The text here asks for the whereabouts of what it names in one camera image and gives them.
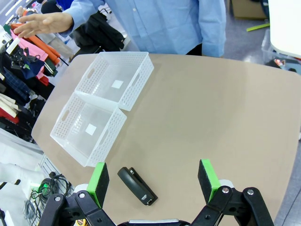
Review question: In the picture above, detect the clear plastic storage box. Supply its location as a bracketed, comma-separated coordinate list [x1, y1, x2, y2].
[261, 29, 301, 73]

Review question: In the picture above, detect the black stapler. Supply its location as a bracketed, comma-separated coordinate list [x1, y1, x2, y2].
[117, 166, 158, 206]

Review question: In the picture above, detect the person's right hand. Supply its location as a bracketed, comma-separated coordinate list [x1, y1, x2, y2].
[13, 12, 75, 39]

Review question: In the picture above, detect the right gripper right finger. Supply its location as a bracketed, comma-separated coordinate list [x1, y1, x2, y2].
[188, 159, 275, 226]

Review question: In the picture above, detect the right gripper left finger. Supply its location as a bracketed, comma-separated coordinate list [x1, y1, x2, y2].
[37, 161, 116, 226]

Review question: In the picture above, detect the orange garment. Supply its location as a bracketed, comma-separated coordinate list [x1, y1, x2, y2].
[10, 23, 61, 65]

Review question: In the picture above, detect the green stick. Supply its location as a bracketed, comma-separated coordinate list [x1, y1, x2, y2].
[246, 23, 270, 32]

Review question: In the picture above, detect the person's right forearm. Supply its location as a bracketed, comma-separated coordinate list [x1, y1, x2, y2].
[56, 0, 111, 38]

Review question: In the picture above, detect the pink garment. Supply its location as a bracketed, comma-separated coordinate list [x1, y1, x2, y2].
[10, 30, 49, 80]

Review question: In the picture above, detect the black fabric bag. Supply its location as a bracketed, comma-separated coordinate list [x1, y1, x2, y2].
[72, 11, 126, 55]

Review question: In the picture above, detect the brown cardboard box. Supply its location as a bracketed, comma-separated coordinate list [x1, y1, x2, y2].
[231, 0, 268, 20]

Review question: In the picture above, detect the white side table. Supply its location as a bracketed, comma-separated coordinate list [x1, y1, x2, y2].
[268, 0, 301, 57]

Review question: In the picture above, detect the black cable bundle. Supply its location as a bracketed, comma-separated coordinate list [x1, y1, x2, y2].
[23, 173, 74, 223]

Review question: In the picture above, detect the white fabric cover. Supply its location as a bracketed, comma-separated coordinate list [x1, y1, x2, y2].
[0, 134, 46, 226]

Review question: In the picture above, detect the navy plaid garment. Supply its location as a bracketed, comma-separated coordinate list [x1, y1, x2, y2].
[0, 67, 32, 106]

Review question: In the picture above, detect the person in blue shirt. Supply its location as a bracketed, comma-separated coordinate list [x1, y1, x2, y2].
[104, 0, 205, 56]

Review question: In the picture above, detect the white perforated plastic basket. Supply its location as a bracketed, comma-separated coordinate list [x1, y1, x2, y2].
[74, 51, 155, 112]
[49, 91, 128, 168]

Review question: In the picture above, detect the person's left forearm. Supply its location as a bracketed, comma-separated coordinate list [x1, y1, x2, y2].
[198, 0, 227, 58]

